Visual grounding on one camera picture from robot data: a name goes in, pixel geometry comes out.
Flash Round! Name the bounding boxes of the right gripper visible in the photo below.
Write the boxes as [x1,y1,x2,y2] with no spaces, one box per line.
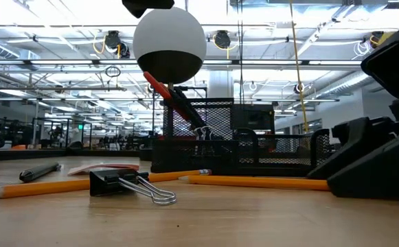
[306,17,399,180]

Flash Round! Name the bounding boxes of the red-handled scissors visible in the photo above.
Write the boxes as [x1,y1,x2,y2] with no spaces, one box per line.
[142,71,192,121]

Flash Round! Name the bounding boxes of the black mesh desk organizer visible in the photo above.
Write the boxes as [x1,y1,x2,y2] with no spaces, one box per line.
[150,97,333,178]

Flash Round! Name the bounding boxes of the orange pencil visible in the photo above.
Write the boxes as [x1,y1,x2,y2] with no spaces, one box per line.
[0,168,213,200]
[177,174,331,192]

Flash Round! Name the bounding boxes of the white globe table lamp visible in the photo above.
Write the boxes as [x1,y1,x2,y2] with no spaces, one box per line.
[133,5,207,162]

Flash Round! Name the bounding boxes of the background robot workstation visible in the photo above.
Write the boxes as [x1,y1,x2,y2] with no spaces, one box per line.
[30,116,93,151]

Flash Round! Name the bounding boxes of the ceiling cord reel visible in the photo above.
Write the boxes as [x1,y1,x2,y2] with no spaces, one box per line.
[103,30,131,59]
[212,30,233,51]
[369,30,387,47]

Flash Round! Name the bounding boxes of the yellow hanging cable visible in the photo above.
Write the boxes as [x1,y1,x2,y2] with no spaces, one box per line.
[289,0,310,135]

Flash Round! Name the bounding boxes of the black hanging cable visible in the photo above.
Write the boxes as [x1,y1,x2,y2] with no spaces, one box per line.
[237,0,244,104]

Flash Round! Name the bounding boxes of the black metal table frame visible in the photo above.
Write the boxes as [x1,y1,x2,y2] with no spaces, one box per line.
[0,148,152,163]

